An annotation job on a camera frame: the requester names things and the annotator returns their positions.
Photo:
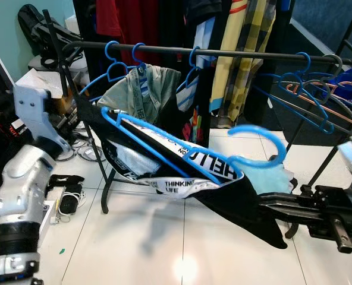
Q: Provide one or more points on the red garment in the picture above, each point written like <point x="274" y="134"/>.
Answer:
<point x="128" y="24"/>

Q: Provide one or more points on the black backpack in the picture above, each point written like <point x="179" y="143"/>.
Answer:
<point x="39" y="29"/>

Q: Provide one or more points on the black metal clothes rack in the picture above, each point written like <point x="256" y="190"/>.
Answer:
<point x="253" y="54"/>

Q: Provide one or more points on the copper metal hanger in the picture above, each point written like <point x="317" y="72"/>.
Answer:
<point x="318" y="89"/>

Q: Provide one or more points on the black power strip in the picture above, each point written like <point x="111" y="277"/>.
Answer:
<point x="69" y="205"/>

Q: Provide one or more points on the yellow plaid garment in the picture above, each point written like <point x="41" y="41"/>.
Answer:
<point x="241" y="83"/>

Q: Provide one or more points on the grey metal hanger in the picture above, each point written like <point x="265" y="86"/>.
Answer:
<point x="339" y="62"/>

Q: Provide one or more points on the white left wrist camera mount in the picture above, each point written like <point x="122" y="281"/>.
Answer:
<point x="33" y="110"/>

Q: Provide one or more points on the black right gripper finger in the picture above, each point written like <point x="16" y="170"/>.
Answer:
<point x="286" y="214"/>
<point x="283" y="200"/>

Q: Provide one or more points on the light blue cloth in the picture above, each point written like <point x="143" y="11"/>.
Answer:
<point x="271" y="178"/>

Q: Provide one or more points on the grey-green garment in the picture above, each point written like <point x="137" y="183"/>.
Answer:
<point x="146" y="89"/>

